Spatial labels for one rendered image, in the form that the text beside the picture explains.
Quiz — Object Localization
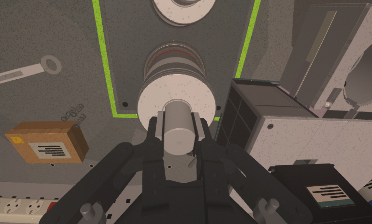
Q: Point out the white speckled cup holder body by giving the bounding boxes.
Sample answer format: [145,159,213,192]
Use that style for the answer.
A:
[247,0,372,193]

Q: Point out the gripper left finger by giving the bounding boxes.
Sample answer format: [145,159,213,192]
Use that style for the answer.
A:
[48,111,167,224]

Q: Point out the brown cardboard box with label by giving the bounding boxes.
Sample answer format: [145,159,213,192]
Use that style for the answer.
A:
[4,120,90,165]

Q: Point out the white gauge cup with knob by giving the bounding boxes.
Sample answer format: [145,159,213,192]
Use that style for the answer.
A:
[137,42,218,156]

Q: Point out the grey ring wrench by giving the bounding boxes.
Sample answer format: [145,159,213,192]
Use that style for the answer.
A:
[0,55,63,88]

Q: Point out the small metal spring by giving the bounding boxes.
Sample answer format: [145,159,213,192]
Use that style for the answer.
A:
[73,114,87,129]
[60,106,76,122]
[70,103,85,118]

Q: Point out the black box with label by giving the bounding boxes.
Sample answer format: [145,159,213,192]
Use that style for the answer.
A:
[268,163,372,224]

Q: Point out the dark grey plate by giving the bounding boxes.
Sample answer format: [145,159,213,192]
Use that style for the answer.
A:
[97,0,256,120]

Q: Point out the white power strip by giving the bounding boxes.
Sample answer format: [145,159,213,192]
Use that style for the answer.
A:
[0,194,58,224]

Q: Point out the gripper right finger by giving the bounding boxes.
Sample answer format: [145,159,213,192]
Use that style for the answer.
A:
[193,112,314,224]

